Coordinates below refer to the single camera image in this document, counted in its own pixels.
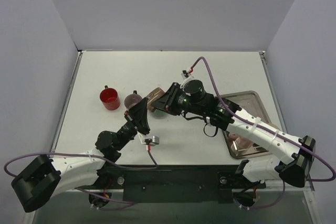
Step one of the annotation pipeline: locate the lilac mug black handle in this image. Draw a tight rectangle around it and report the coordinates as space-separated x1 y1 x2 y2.
124 90 142 110

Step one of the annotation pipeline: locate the red mug black handle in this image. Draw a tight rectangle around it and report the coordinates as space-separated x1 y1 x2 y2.
99 86 120 111

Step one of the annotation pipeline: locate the brown ribbed mug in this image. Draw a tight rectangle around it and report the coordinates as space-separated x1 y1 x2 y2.
146 87 165 113

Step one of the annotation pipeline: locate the teal green mug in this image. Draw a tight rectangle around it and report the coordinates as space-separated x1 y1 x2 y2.
151 110 166 119

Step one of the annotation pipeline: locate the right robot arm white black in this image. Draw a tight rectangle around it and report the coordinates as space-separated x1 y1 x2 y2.
151 80 316 188

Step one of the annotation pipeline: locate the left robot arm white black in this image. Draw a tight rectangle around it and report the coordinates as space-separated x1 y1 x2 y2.
11 98 150 212

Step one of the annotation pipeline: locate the pink mug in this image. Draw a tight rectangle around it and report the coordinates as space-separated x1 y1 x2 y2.
228 134 244 145

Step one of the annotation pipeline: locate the metal tray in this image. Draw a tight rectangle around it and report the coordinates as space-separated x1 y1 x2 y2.
217 90 279 160

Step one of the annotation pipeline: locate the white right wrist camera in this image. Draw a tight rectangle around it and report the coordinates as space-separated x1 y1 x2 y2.
180 68 194 89

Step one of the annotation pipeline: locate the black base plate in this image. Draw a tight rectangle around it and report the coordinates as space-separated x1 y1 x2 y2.
84 165 252 203

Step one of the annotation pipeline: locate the aluminium frame rail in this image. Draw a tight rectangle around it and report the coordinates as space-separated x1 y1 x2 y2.
31 167 315 193

